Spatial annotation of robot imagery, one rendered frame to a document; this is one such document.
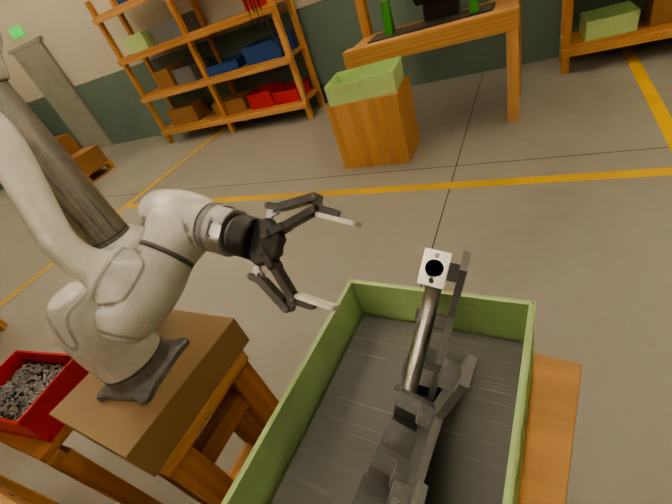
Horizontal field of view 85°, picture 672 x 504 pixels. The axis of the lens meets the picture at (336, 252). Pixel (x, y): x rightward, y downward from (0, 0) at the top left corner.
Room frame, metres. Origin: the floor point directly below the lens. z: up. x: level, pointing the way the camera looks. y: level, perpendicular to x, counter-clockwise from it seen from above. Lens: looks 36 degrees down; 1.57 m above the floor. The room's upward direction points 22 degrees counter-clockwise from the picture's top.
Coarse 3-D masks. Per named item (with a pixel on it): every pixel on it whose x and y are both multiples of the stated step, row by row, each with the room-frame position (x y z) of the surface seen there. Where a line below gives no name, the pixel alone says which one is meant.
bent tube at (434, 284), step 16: (432, 256) 0.40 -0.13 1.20; (448, 256) 0.39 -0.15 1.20; (432, 272) 0.48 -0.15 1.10; (432, 288) 0.46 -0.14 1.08; (432, 304) 0.45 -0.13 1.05; (432, 320) 0.43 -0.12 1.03; (416, 336) 0.42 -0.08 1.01; (416, 352) 0.41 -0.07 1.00; (416, 368) 0.39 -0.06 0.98; (416, 384) 0.37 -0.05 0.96
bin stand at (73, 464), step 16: (0, 432) 0.82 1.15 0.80; (64, 432) 0.73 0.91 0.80; (16, 448) 0.74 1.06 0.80; (32, 448) 0.71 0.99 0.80; (48, 448) 0.69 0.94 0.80; (64, 448) 0.72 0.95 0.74; (48, 464) 0.67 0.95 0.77; (64, 464) 0.68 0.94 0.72; (80, 464) 0.70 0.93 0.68; (96, 464) 0.71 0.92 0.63; (80, 480) 0.83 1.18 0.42; (96, 480) 0.69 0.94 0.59; (112, 480) 0.70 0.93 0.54; (112, 496) 0.68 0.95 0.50; (128, 496) 0.69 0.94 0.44; (144, 496) 0.71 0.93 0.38
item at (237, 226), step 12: (240, 216) 0.58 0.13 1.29; (252, 216) 0.58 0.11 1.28; (228, 228) 0.56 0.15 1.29; (240, 228) 0.55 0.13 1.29; (252, 228) 0.56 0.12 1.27; (264, 228) 0.55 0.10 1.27; (228, 240) 0.55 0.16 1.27; (240, 240) 0.53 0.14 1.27; (252, 240) 0.55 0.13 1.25; (264, 240) 0.54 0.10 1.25; (276, 240) 0.53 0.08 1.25; (240, 252) 0.53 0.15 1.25; (252, 252) 0.54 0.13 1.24; (276, 252) 0.52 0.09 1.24; (264, 264) 0.53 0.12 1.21
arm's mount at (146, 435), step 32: (192, 320) 0.81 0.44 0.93; (224, 320) 0.75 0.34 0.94; (192, 352) 0.68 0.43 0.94; (224, 352) 0.68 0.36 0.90; (96, 384) 0.72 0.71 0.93; (160, 384) 0.62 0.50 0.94; (192, 384) 0.60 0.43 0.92; (64, 416) 0.65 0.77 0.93; (96, 416) 0.61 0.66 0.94; (128, 416) 0.56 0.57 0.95; (160, 416) 0.53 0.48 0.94; (192, 416) 0.56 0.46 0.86; (128, 448) 0.48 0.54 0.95; (160, 448) 0.49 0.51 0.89
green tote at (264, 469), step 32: (352, 288) 0.68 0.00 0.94; (384, 288) 0.63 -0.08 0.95; (416, 288) 0.59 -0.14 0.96; (352, 320) 0.65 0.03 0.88; (480, 320) 0.50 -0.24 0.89; (512, 320) 0.46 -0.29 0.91; (320, 352) 0.54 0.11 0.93; (320, 384) 0.51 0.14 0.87; (288, 416) 0.43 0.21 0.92; (256, 448) 0.37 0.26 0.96; (288, 448) 0.40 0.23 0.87; (512, 448) 0.22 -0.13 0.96; (256, 480) 0.34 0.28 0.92; (512, 480) 0.18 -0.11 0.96
